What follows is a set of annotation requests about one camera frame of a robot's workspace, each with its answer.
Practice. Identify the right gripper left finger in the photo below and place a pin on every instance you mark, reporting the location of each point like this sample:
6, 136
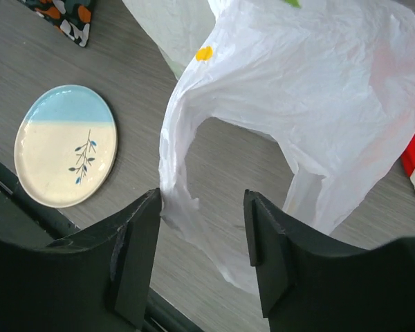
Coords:
96, 279

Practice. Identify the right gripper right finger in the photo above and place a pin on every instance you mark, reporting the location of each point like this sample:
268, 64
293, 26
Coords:
309, 281

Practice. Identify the white plastic bag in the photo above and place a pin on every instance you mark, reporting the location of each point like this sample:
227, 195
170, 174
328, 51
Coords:
331, 82

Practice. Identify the blue cream ceramic plate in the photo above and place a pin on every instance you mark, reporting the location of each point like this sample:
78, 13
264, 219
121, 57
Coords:
65, 146

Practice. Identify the orange grey camouflage cloth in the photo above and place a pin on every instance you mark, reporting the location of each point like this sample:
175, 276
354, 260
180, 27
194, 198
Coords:
71, 17

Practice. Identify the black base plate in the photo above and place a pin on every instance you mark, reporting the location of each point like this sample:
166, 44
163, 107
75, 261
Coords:
26, 223

